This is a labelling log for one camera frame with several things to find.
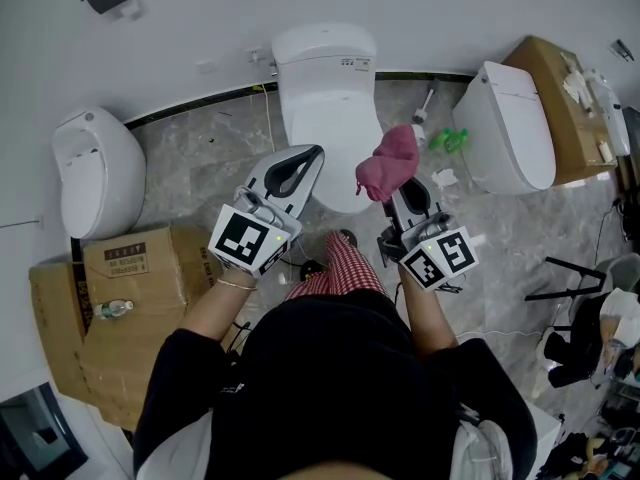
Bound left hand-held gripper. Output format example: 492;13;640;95
207;143;326;280

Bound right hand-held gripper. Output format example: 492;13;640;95
377;176;480;292

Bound pink cloth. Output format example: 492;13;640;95
354;123;421;204

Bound white tank toilet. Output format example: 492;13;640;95
270;22;385;215

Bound person's left forearm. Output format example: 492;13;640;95
177;267;259;342

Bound person's right forearm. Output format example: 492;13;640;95
397;267;460;362

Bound white toilet brush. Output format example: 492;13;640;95
410;77;441;142

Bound white tankless smart toilet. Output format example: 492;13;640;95
452;60;558;196

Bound white egg-shaped toilet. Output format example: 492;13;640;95
51;106;148;241

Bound crumpled white tissue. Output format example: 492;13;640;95
430;167;460;190

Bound green bottle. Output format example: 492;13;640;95
444;127;470;154
427;127;454;152

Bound person's red checked trousers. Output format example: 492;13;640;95
283;231;389;302

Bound labelled cardboard box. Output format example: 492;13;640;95
82;225;236;432

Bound tall brown cardboard box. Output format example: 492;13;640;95
502;35;621;187

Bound person's black top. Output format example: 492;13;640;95
132;290;539;480

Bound white gloves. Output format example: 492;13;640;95
559;52;596;117

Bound clear plastic water bottle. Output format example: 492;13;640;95
93;298;135;320

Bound grey chair with black legs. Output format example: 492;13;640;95
523;252;640;329

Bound black paper holder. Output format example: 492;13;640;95
608;39;635;63

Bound white counter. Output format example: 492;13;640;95
519;400;564;480

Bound cardboard box with black band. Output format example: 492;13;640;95
28;261;94;404

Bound cluttered equipment shelf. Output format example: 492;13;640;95
537;430;640;480

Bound black framed glass cabinet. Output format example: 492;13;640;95
0;381;90;480

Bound thin bracelet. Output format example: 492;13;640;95
216;277;259;293

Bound wall water valve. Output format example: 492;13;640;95
244;45;281;79

